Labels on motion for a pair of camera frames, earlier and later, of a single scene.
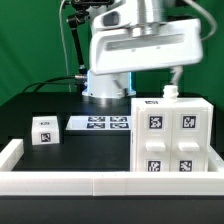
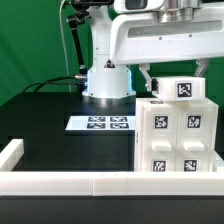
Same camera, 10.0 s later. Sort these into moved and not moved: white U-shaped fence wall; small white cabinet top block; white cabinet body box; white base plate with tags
Moved: small white cabinet top block
Not moved: white U-shaped fence wall; white base plate with tags; white cabinet body box
